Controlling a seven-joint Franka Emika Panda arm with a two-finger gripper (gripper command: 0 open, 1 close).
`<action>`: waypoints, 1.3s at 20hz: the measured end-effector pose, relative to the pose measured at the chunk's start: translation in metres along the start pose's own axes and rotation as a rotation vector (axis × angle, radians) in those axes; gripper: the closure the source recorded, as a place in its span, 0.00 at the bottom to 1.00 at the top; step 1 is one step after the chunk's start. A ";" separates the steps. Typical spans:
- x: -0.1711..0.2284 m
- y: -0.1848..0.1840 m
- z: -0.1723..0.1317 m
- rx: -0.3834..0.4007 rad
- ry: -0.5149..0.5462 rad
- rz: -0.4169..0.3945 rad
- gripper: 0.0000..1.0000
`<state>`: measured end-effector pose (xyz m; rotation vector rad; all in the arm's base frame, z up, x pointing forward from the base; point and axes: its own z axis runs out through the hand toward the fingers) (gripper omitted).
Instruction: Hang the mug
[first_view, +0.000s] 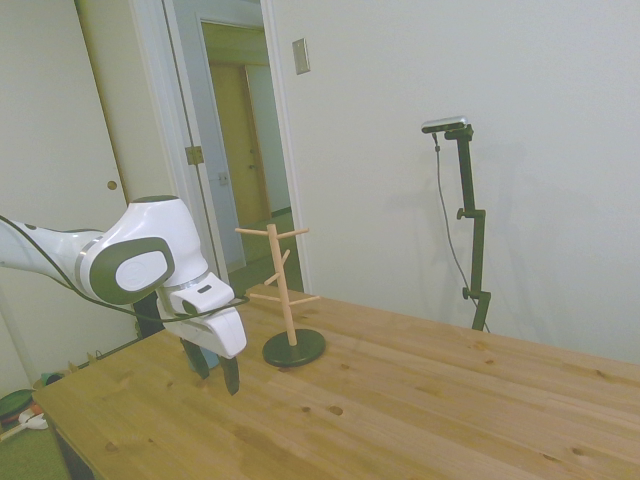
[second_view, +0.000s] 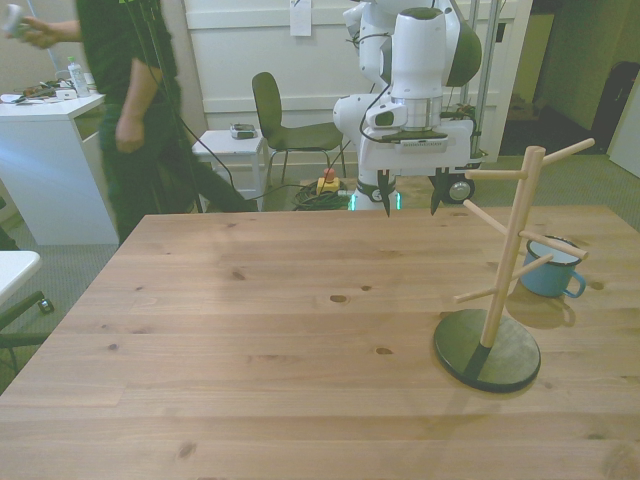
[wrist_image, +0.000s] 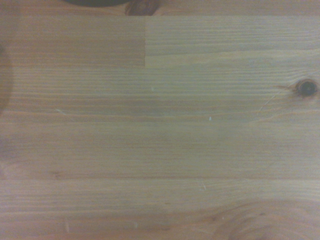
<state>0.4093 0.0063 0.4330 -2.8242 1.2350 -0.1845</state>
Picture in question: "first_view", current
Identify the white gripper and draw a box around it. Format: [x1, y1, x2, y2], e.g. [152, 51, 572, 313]
[162, 305, 249, 397]

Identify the wooden mug tree black base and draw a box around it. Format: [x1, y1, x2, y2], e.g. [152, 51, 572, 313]
[234, 224, 327, 369]

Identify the black box on floor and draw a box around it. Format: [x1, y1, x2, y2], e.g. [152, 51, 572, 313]
[133, 293, 167, 342]

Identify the brown cardboard floor box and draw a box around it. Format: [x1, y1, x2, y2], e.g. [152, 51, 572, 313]
[33, 351, 104, 392]

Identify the white floor item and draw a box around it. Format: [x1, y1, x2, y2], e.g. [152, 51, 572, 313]
[18, 410, 50, 432]

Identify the green round floor item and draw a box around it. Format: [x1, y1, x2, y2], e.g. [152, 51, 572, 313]
[0, 389, 37, 427]

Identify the wooden hallway door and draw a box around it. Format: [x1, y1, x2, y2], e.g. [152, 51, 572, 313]
[209, 62, 274, 227]

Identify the white open door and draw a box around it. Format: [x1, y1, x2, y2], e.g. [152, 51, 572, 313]
[162, 0, 247, 275]

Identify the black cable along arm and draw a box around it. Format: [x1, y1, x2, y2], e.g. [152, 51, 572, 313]
[0, 214, 252, 321]

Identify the black camera stand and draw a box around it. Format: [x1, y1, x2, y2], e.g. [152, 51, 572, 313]
[443, 124, 493, 333]

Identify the grey wall switch plate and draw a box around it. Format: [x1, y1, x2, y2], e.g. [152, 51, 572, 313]
[291, 37, 312, 76]

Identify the grey camera on stand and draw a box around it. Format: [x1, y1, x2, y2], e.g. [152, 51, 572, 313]
[421, 115, 471, 135]

